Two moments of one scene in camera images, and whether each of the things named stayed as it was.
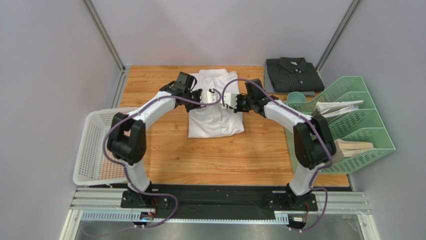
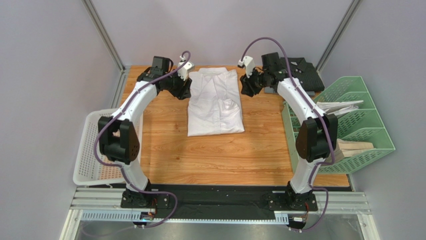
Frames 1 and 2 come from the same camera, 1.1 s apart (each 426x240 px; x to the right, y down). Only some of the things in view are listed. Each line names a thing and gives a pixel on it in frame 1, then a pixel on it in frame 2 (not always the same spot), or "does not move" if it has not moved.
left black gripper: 198,106 → 184,92
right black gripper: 237,103 → 248,86
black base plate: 225,198 does not move
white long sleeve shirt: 215,121 does not move
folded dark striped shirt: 289,74 does not move
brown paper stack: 345,148 does not move
